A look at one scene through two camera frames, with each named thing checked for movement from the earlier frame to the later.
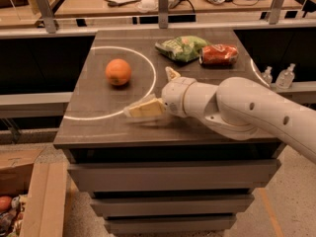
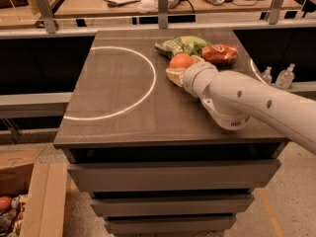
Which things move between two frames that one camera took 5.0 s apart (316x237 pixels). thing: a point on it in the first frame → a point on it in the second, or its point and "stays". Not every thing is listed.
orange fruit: [118, 71] → [181, 60]
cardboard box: [39, 170] stays
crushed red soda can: [217, 54] stays
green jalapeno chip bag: [183, 48] stays
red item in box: [5, 203] stays
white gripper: [174, 97] → [190, 78]
